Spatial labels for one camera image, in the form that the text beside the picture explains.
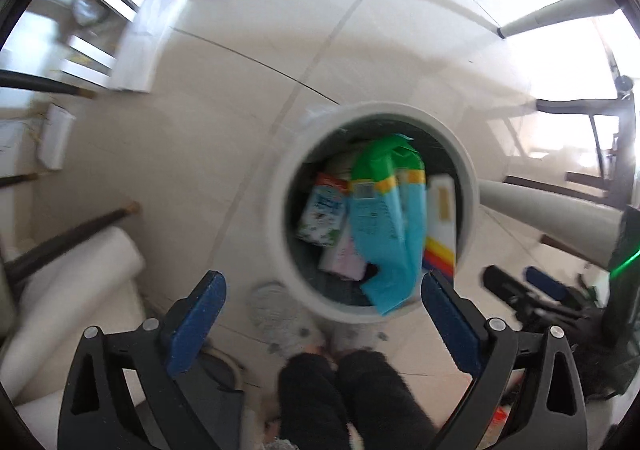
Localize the dark wooden leg tan tip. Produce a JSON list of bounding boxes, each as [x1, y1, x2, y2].
[[0, 70, 97, 100], [0, 203, 142, 284]]

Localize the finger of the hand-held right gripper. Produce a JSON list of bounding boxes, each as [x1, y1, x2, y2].
[[523, 266, 569, 304], [482, 264, 532, 307]]

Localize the white round trash bin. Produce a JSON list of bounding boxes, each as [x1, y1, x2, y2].
[[266, 101, 481, 328]]

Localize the green and cyan snack packet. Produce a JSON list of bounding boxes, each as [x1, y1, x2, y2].
[[347, 133, 429, 317]]

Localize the white conical table leg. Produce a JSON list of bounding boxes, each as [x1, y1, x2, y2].
[[497, 0, 621, 39], [477, 179, 626, 261]]

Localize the grey fuzzy slipper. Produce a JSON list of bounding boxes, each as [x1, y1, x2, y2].
[[248, 283, 326, 356], [332, 323, 391, 354]]

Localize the white box rainbow stripes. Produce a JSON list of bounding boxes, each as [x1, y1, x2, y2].
[[422, 174, 459, 277]]

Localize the white rolled cushion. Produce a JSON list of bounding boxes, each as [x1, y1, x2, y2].
[[0, 225, 147, 401]]

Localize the green white milk carton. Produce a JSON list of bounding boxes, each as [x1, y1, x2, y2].
[[295, 173, 351, 249]]

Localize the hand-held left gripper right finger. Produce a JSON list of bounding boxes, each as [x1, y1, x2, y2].
[[421, 270, 590, 450]]

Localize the small white paper box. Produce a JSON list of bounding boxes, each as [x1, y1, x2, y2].
[[37, 105, 77, 170]]

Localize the black treadmill frame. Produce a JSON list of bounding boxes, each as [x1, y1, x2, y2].
[[536, 45, 640, 211]]

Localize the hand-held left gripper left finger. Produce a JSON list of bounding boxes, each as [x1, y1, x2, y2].
[[57, 271, 228, 450]]

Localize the person's left leg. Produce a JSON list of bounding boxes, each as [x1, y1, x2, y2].
[[277, 352, 351, 450]]

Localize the pink white packet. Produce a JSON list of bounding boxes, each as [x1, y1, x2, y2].
[[320, 230, 369, 282]]

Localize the white plastic mailer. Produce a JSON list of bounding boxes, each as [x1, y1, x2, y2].
[[110, 0, 191, 92]]

